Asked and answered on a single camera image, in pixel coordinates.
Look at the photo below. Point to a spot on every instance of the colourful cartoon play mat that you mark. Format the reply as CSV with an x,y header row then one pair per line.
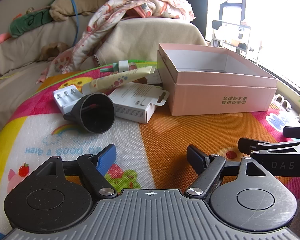
x,y
165,135

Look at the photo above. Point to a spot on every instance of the pair of grey slippers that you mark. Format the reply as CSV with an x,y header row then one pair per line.
x,y
281,101

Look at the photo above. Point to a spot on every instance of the black metal frame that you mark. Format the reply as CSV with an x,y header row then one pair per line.
x,y
221,7

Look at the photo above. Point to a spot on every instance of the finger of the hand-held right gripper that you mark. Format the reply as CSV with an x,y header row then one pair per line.
x,y
296,131
277,158

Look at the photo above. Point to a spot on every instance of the pink cardboard box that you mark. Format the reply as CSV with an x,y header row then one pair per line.
x,y
215,100

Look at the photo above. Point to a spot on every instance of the green plush toy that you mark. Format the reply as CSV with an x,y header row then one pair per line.
x,y
27,22

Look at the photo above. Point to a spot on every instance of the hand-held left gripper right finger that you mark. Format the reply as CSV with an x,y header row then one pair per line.
x,y
195,158

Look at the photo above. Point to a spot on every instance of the black funnel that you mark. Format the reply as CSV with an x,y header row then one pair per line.
x,y
97,116

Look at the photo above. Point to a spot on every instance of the white paper leaflet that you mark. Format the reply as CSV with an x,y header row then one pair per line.
x,y
152,78

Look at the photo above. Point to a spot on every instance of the white battery charger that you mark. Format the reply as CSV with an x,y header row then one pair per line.
x,y
65,97

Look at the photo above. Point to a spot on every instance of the cream tube with red dots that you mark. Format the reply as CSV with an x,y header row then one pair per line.
x,y
110,81

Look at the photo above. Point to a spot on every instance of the brown plush toy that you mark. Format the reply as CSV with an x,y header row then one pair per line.
x,y
52,50

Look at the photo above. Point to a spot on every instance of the beige covered sofa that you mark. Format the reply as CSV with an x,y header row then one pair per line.
x,y
20,85

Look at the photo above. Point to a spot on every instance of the beige pillow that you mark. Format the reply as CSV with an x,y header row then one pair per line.
x,y
85,2

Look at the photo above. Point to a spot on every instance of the floral pink blanket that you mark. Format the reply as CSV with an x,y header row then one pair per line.
x,y
100,22

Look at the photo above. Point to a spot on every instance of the white cardboard packaging box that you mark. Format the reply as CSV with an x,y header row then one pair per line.
x,y
135,110

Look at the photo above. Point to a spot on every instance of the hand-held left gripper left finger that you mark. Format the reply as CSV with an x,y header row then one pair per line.
x,y
106,155

